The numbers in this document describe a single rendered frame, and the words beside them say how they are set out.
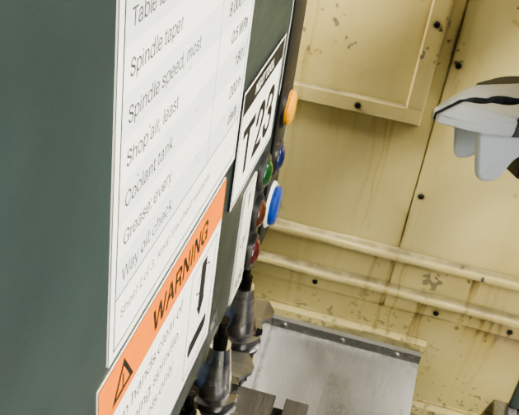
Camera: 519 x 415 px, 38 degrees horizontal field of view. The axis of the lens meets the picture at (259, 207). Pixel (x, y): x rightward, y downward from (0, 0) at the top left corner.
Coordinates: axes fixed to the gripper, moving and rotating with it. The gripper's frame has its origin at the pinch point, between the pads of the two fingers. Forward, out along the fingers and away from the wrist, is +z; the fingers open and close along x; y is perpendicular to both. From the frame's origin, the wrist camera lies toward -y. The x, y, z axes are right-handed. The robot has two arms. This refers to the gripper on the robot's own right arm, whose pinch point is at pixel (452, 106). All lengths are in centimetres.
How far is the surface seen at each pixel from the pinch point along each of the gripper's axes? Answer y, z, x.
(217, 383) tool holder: 40.7, 10.4, 13.5
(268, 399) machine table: 76, -9, 41
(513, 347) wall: 71, -58, 42
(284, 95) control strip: -1.2, 13.5, -0.7
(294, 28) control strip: -5.9, 13.7, -0.9
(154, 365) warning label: 1.7, 25.5, -21.2
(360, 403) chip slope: 85, -30, 45
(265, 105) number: -3.1, 16.7, -6.2
